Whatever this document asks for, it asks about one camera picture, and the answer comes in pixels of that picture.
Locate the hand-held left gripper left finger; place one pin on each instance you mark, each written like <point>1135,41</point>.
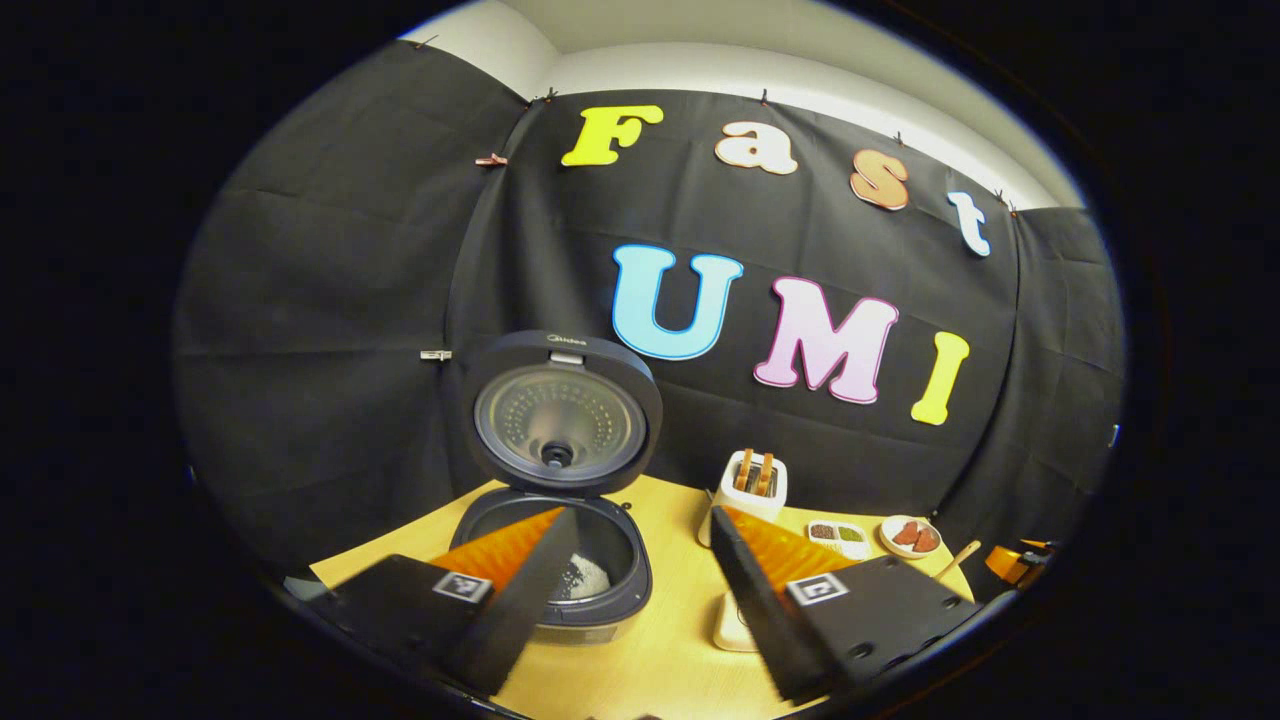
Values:
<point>520,620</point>

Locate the white toaster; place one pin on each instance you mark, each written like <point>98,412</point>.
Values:
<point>765,506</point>

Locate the clear container of white rice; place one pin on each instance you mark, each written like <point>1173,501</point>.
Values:
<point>730,625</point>

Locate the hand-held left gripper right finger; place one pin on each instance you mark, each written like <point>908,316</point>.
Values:
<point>765,620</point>

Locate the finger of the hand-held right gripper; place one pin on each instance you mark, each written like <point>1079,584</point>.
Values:
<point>1005,562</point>

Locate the white rice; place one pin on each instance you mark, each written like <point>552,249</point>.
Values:
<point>590,578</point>

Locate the toasted bread slice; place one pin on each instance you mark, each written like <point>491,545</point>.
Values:
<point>745,470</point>
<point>766,474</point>

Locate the wooden spoon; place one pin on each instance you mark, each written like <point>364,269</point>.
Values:
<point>958,560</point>

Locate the small white round plate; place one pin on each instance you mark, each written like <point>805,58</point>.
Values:
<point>887,538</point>

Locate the white divided grain dish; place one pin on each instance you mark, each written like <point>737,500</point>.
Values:
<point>860,550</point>

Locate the dark navy rice cooker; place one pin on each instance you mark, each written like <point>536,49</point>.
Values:
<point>560,410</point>

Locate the black backdrop cloth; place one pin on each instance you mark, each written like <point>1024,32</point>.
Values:
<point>320,300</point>

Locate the reddish food slice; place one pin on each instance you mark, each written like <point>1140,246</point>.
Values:
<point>927,541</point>
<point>906,534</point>

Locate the copper cloth clip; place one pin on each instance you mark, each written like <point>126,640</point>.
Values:
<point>491,160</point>

